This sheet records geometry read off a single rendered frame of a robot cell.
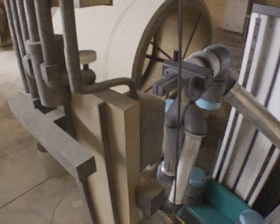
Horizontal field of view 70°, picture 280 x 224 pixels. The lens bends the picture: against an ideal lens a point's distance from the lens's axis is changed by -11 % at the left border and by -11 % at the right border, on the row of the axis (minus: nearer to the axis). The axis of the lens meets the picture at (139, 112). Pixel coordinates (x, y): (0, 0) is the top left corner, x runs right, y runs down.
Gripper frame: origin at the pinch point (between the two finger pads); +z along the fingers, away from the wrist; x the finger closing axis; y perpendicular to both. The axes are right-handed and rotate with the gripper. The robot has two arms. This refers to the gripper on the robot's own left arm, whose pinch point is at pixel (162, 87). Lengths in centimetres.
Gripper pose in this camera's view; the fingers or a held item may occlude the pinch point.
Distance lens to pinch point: 50.7
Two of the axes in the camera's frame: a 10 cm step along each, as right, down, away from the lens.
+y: 0.0, -8.4, -5.4
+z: -6.7, 4.0, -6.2
